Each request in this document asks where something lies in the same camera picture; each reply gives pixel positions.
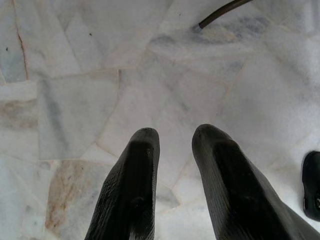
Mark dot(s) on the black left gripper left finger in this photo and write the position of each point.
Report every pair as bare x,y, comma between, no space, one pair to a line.
130,190

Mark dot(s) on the black robot foot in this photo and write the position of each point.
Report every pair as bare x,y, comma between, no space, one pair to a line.
312,187

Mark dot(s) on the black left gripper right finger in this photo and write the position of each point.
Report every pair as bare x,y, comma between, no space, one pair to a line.
235,190

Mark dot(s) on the dark metal furniture leg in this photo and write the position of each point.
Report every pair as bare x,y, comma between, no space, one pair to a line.
218,12

